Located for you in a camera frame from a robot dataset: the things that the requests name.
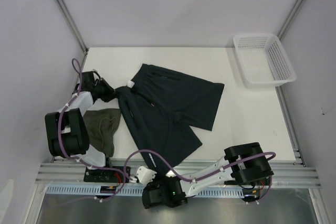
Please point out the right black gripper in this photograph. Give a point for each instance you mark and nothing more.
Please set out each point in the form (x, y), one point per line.
(151, 185)

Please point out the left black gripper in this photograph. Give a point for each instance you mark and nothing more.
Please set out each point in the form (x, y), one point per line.
(111, 94)

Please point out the olive green shorts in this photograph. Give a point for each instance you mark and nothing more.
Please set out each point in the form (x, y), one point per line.
(101, 126)

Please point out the dark teal shorts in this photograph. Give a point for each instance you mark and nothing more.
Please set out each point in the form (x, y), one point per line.
(160, 110)

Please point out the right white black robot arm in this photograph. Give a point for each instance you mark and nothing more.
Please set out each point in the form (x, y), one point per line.
(246, 166)

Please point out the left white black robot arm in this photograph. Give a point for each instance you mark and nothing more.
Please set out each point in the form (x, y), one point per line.
(78, 133)

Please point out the white perforated plastic basket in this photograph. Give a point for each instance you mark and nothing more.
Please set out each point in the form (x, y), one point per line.
(262, 61)

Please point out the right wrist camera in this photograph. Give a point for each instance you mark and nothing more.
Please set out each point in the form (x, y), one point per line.
(143, 175)

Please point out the slotted grey cable duct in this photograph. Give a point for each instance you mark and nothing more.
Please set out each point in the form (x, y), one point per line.
(96, 190)

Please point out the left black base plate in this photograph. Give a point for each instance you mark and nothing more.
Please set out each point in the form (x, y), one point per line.
(103, 176)

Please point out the left aluminium frame post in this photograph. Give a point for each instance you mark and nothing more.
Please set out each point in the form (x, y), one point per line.
(71, 24)

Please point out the aluminium frame post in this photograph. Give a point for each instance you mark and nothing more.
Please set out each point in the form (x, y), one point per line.
(297, 6)
(71, 24)

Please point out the right aluminium frame post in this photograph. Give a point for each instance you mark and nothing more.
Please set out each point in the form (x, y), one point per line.
(297, 6)

